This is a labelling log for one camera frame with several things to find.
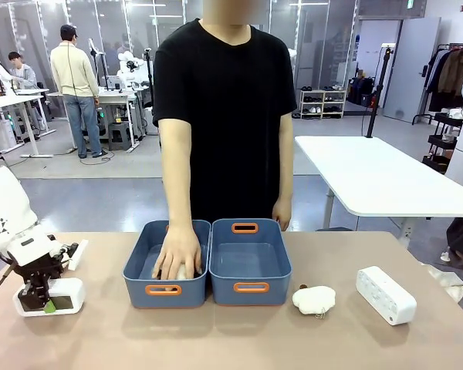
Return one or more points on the white shoe rack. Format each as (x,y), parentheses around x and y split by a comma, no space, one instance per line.
(323,103)

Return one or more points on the black camera stand pole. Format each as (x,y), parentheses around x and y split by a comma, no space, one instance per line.
(376,92)

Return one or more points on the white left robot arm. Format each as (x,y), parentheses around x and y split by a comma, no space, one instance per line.
(4,204)

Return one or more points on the person's right hand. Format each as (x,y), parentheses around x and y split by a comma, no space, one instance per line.
(179,250)

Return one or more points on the white power strip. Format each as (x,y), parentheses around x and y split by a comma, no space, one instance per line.
(386,294)

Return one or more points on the white folding table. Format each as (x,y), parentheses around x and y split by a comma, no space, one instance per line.
(378,173)

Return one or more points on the man in cream sweater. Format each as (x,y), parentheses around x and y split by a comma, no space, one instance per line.
(75,88)

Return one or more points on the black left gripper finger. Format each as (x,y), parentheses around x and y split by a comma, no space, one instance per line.
(27,298)
(48,300)

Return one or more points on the clothes rack with coats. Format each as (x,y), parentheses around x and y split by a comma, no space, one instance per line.
(453,73)

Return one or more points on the white plush toy with keyring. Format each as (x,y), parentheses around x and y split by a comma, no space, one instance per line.
(314,300)

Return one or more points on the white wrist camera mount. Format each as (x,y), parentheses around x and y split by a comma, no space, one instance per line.
(31,246)

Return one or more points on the seated person in grey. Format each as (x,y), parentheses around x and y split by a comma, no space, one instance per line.
(21,73)

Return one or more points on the person in black t-shirt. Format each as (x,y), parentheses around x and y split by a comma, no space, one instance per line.
(224,115)

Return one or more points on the white background desk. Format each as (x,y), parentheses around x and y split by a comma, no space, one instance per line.
(11,112)

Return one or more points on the white crumpled cloth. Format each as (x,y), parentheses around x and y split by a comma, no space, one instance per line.
(447,283)

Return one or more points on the person's left hand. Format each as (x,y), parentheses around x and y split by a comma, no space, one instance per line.
(282,216)

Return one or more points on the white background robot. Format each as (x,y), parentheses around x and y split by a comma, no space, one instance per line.
(129,69)

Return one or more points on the person's left forearm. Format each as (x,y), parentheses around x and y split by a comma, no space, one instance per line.
(286,158)

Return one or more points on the grey step stool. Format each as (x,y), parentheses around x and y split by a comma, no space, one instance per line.
(120,136)

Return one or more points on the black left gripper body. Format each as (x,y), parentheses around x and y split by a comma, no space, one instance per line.
(36,266)

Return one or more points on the white workbench desk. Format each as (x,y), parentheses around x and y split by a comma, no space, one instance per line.
(119,112)

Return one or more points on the white digital clock with screen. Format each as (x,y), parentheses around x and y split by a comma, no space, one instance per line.
(67,294)

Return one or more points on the person's right forearm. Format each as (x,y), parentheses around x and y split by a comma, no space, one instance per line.
(177,173)

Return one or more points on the black utility cart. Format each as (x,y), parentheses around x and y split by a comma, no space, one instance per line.
(443,142)

